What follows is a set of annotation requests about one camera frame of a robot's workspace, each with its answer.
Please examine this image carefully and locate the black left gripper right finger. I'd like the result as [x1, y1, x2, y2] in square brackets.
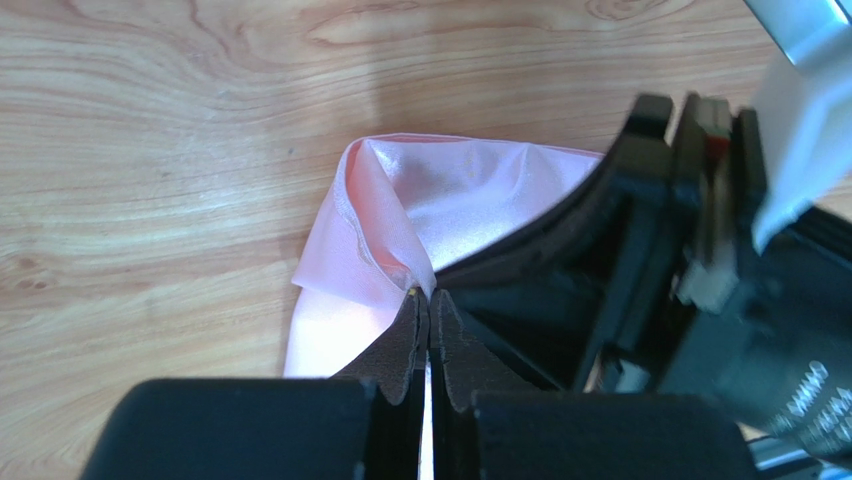
[429, 290, 538, 479]

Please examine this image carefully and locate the pink cloth napkin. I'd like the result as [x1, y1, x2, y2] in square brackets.
[283, 133, 601, 378]

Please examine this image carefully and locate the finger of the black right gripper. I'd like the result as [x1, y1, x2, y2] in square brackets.
[432, 93, 677, 391]

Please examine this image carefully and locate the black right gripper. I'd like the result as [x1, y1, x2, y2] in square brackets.
[602, 94, 851, 460]

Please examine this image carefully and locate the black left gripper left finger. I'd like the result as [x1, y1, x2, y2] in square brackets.
[333, 288, 429, 479]

